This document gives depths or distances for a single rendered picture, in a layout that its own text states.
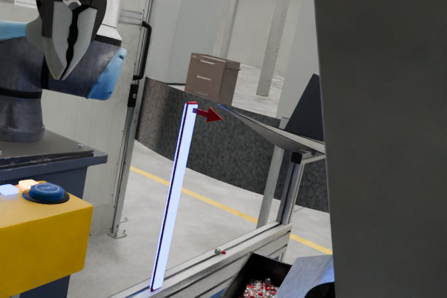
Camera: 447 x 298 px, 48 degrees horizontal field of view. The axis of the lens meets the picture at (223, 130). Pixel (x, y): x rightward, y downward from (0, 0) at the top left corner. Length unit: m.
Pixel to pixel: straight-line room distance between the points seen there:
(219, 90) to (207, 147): 4.78
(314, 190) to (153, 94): 1.11
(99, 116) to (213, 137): 0.62
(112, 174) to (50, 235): 2.35
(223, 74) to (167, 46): 3.18
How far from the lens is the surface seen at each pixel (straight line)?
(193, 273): 0.99
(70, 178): 1.09
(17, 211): 0.61
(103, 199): 2.98
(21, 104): 1.06
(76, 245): 0.65
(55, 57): 0.60
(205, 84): 7.55
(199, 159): 2.71
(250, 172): 2.57
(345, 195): 0.34
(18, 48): 1.04
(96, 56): 1.03
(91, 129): 2.73
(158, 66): 10.52
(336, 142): 0.30
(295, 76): 7.24
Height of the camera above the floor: 1.31
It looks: 11 degrees down
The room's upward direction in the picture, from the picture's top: 12 degrees clockwise
